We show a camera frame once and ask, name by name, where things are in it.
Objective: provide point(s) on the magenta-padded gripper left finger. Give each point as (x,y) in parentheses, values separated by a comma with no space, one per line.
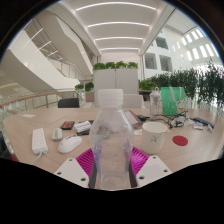
(71,171)

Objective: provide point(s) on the low planter with shrubs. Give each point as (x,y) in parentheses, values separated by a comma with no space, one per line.
(146,85)

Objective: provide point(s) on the ceiling light strips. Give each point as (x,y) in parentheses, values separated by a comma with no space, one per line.
(118,24)

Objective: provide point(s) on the green hedge row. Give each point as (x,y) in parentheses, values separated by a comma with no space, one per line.
(196,83)

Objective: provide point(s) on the white paper slip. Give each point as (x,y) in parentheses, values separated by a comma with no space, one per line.
(28,116)

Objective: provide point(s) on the white paper cup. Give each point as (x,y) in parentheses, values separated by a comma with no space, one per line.
(154,138)

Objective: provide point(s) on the clear shaker bottle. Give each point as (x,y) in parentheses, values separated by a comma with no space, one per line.
(155,105)

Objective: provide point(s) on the black office chair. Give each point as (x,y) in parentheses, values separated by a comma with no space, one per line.
(68,102)

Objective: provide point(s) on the small red-black box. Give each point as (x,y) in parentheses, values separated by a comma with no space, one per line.
(67,125)

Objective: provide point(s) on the green tote bag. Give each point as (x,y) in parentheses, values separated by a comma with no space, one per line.
(171,101)

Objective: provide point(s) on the small planter with shrubs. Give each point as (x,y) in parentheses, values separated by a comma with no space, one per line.
(88,87)

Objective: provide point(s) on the white chair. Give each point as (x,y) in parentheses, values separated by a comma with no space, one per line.
(135,101)

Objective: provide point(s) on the white labelled box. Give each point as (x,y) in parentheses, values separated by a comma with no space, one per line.
(198,126)

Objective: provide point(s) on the white computer mouse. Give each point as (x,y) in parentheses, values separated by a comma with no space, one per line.
(69,144)

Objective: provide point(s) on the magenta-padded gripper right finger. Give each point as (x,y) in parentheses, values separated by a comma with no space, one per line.
(151,170)

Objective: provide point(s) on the clear plastic water bottle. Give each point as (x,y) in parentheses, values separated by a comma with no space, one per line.
(111,143)

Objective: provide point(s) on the white power strip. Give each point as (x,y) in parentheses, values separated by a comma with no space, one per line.
(39,140)

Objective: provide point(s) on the white tissue packet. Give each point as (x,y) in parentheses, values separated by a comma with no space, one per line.
(82,127)

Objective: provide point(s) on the flat round red coaster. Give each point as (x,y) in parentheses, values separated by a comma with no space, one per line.
(180,140)

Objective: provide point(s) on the white cabinet with plants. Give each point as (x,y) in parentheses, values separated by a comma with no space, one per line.
(115,78)

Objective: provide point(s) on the small grey-white charger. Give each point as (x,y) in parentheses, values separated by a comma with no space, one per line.
(57,134)

